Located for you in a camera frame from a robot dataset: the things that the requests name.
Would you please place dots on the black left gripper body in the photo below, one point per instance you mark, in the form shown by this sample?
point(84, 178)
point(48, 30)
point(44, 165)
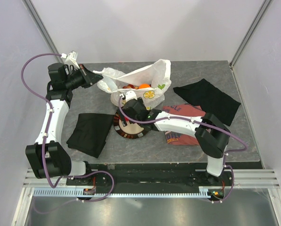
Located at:
point(78, 78)

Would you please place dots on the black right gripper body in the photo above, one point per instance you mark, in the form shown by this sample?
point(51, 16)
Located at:
point(127, 114)

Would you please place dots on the orange fruit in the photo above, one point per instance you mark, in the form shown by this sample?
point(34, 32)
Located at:
point(144, 86)

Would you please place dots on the white plastic bag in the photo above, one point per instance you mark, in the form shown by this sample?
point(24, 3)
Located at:
point(157, 75)

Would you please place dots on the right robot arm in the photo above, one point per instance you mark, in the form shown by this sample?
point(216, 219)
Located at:
point(211, 134)

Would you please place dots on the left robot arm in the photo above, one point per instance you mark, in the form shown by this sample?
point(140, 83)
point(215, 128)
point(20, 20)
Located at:
point(46, 156)

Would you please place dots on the round brown patterned plate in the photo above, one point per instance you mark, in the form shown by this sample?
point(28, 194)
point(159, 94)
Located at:
point(128, 129)

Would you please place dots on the red printed t-shirt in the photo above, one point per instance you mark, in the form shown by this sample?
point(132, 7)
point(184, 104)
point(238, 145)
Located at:
point(174, 138)

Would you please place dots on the black folded cloth left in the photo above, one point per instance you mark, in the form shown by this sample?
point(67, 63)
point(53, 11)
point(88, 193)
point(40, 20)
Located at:
point(90, 133)

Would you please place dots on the black folded cloth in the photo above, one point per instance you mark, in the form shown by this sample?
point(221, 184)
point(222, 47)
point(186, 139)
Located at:
point(90, 133)
point(210, 99)

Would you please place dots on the black folded cloth right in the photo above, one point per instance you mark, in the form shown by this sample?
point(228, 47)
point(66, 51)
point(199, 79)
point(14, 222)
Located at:
point(210, 99)

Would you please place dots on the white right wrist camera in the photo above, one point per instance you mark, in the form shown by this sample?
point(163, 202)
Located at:
point(127, 96)

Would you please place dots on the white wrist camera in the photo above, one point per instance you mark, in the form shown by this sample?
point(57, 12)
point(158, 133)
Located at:
point(71, 59)
point(127, 96)

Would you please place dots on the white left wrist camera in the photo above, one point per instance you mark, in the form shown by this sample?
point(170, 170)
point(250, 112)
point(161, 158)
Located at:
point(71, 59)

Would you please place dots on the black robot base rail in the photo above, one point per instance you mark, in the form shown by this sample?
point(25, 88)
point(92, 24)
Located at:
point(151, 178)

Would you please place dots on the aluminium frame post left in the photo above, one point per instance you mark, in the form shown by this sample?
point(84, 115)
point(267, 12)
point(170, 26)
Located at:
point(40, 25)

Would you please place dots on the aluminium frame post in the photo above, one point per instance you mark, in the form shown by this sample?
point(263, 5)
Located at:
point(250, 31)
point(40, 25)

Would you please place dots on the white slotted cable duct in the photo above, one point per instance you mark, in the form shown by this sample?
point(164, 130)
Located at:
point(89, 193)

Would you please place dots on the aluminium frame post right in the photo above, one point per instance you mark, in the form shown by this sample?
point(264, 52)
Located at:
point(250, 31)

